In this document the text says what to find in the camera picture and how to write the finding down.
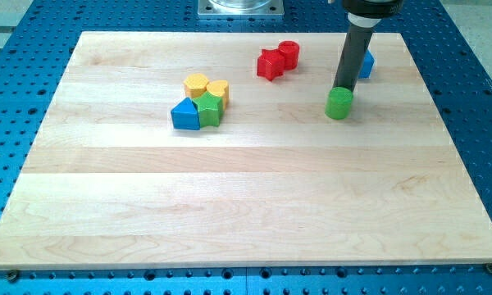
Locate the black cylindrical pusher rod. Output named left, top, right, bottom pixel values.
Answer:
left=333, top=12, right=380, bottom=91

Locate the red cylinder block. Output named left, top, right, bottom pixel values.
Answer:
left=278, top=40, right=300, bottom=70

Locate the yellow heart block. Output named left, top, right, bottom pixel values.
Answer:
left=206, top=79, right=230, bottom=110

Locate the green star block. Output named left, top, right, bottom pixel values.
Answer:
left=193, top=92, right=223, bottom=127

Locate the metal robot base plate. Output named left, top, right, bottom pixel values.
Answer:
left=198, top=0, right=285, bottom=17

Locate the green cylinder block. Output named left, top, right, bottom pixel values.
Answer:
left=325, top=87, right=353, bottom=120

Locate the blue block behind rod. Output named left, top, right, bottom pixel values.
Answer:
left=358, top=50, right=375, bottom=79

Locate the black robot arm end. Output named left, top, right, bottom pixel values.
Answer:
left=342, top=0, right=403, bottom=19

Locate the light wooden board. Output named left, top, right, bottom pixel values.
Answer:
left=0, top=31, right=492, bottom=270

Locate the blue triangle block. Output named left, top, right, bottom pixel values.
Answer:
left=171, top=98, right=200, bottom=130

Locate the red star block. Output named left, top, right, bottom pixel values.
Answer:
left=257, top=49, right=285, bottom=81

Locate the yellow hexagon block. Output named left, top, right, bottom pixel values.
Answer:
left=183, top=73, right=209, bottom=98

